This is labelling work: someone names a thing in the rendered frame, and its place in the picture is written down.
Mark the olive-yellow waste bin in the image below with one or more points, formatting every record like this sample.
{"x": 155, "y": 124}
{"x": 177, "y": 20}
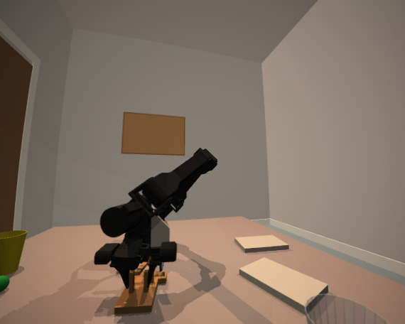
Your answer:
{"x": 11, "y": 247}

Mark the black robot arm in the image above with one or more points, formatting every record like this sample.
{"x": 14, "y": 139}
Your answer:
{"x": 161, "y": 191}

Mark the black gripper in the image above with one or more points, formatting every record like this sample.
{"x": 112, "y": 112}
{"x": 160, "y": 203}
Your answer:
{"x": 167, "y": 252}

